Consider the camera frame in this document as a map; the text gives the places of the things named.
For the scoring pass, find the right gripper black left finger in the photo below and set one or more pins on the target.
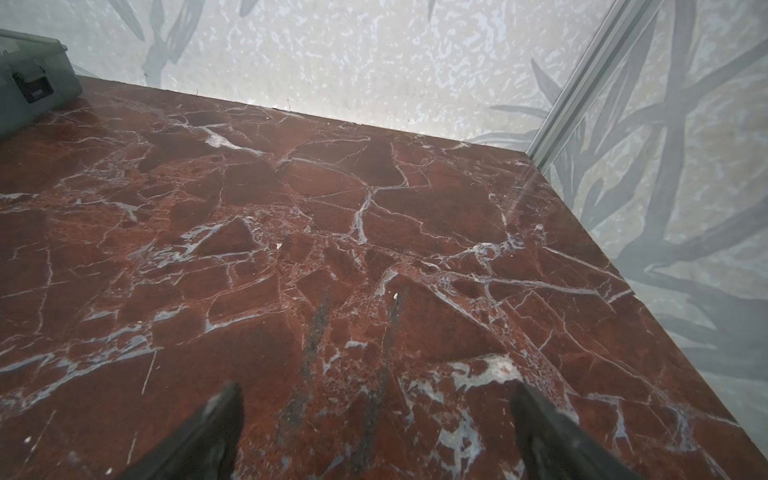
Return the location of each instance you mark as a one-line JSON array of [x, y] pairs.
[[205, 446]]

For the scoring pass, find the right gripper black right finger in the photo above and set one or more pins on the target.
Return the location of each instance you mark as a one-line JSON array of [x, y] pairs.
[[552, 446]]

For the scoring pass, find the grey plastic organizer box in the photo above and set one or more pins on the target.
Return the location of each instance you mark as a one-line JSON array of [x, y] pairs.
[[36, 77]]

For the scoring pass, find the aluminium frame post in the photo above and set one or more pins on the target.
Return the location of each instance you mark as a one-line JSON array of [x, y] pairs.
[[623, 25]]

